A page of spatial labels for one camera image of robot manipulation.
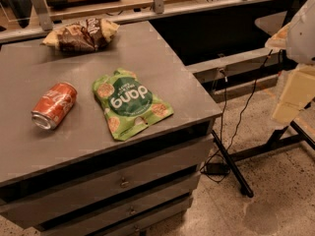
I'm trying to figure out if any red soda can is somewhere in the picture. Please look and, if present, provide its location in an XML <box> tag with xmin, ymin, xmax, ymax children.
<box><xmin>31</xmin><ymin>82</ymin><xmax>77</xmax><ymax>130</ymax></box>

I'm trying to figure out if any black power adapter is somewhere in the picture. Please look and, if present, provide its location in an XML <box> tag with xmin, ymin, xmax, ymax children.
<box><xmin>206</xmin><ymin>163</ymin><xmax>229</xmax><ymax>175</ymax></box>

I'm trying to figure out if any green jalapeno chip bag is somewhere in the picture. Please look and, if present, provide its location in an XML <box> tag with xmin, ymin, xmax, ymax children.
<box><xmin>92</xmin><ymin>68</ymin><xmax>174</xmax><ymax>141</ymax></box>

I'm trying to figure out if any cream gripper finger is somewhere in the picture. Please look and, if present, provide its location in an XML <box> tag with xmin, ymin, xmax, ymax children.
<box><xmin>271</xmin><ymin>64</ymin><xmax>315</xmax><ymax>126</ymax></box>

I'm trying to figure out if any metal railing frame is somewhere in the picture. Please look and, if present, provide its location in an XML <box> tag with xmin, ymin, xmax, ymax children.
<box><xmin>0</xmin><ymin>0</ymin><xmax>273</xmax><ymax>44</ymax></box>

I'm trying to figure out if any black power cable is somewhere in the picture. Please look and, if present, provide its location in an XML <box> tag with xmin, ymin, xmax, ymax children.
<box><xmin>200</xmin><ymin>48</ymin><xmax>274</xmax><ymax>184</ymax></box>

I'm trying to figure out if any black table leg frame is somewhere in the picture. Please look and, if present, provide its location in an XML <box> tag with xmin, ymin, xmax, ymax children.
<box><xmin>212</xmin><ymin>121</ymin><xmax>315</xmax><ymax>198</ymax></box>

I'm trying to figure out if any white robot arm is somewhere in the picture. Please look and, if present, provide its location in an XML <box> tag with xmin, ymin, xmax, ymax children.
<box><xmin>265</xmin><ymin>0</ymin><xmax>315</xmax><ymax>125</ymax></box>

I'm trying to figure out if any grey drawer cabinet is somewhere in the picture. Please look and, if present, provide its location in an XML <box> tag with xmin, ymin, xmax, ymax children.
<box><xmin>0</xmin><ymin>23</ymin><xmax>221</xmax><ymax>236</ymax></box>

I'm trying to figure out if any brown chip bag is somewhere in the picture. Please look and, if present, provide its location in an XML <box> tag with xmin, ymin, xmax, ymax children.
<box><xmin>42</xmin><ymin>18</ymin><xmax>119</xmax><ymax>52</ymax></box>

